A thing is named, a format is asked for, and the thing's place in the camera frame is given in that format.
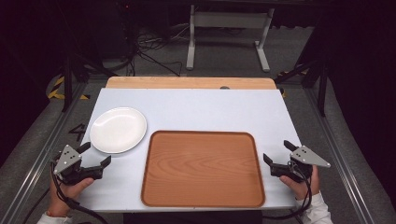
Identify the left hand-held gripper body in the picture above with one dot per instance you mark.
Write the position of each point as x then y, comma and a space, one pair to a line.
71, 168

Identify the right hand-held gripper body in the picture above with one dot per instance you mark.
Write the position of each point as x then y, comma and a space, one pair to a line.
299, 165

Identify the white round plate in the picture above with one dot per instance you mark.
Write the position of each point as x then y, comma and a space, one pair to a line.
118, 129

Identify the brown wooden tray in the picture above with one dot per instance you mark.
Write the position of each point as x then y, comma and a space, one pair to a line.
203, 169

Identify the person's right hand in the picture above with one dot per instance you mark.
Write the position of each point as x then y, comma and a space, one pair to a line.
301, 186

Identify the person's left hand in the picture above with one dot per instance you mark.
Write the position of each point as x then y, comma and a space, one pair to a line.
67, 194

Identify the person's right white sleeve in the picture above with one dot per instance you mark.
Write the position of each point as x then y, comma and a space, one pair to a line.
316, 210

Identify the person's white sleeve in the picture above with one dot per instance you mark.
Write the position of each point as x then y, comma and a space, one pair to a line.
54, 219
316, 210

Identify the person's left white sleeve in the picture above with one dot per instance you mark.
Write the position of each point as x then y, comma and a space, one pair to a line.
54, 219

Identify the black tripod stand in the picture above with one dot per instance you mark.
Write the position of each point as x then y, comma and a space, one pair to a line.
314, 74
73, 67

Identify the white board table cover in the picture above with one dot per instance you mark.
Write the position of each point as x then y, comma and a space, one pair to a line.
193, 109

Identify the light wooden table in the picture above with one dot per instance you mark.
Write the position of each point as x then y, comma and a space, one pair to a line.
190, 82

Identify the grey metal floor rail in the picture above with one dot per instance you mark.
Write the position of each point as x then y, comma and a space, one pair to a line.
40, 155
337, 155

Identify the white metal table frame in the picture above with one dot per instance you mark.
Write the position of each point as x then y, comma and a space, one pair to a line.
229, 20

